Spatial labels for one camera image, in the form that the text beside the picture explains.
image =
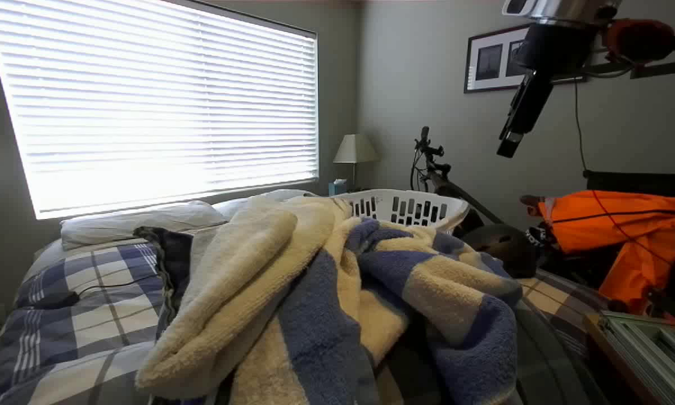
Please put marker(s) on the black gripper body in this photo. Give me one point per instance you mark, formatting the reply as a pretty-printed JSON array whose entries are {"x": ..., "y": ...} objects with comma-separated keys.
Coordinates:
[{"x": 558, "y": 48}]

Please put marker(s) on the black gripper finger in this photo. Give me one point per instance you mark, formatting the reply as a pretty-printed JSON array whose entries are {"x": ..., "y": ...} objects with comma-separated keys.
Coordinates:
[{"x": 522, "y": 114}]

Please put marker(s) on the white plastic laundry basket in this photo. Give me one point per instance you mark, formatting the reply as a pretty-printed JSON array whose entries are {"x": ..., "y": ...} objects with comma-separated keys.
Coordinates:
[{"x": 412, "y": 210}]

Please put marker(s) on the blue cream striped towel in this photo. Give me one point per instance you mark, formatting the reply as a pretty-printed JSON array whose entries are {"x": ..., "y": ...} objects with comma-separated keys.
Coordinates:
[{"x": 316, "y": 330}]

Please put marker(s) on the plain cream towel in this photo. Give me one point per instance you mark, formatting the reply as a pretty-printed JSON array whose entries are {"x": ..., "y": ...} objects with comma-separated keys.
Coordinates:
[{"x": 225, "y": 300}]

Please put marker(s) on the dark headboard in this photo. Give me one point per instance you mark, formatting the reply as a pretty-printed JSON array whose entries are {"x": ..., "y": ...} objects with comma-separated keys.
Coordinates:
[{"x": 638, "y": 184}]

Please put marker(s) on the black helmet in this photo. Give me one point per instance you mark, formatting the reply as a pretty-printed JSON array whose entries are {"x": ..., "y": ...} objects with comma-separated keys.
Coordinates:
[{"x": 506, "y": 248}]

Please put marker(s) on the orange jacket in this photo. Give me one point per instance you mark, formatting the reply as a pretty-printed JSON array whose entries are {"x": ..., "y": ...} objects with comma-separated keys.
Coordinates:
[{"x": 621, "y": 227}]

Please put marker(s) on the white shade table lamp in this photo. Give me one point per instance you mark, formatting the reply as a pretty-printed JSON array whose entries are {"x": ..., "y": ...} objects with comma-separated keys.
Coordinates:
[{"x": 353, "y": 150}]

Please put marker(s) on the white pillow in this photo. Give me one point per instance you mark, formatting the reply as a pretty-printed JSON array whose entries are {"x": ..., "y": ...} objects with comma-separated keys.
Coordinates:
[
  {"x": 254, "y": 198},
  {"x": 142, "y": 222}
]

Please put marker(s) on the white window blinds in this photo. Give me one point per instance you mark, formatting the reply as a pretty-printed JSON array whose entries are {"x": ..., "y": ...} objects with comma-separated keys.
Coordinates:
[{"x": 165, "y": 104}]

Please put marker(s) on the blue plaid comforter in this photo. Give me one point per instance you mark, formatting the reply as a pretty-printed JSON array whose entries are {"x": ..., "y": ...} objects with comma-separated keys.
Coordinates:
[{"x": 91, "y": 323}]

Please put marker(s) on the black framed wall picture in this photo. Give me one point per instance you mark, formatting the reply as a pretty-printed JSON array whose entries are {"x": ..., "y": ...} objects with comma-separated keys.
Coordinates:
[{"x": 495, "y": 60}]

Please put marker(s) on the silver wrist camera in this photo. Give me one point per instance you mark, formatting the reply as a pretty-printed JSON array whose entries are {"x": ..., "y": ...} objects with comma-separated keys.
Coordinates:
[{"x": 516, "y": 5}]

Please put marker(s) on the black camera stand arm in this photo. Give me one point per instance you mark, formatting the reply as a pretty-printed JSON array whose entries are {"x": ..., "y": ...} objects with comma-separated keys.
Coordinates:
[{"x": 654, "y": 68}]

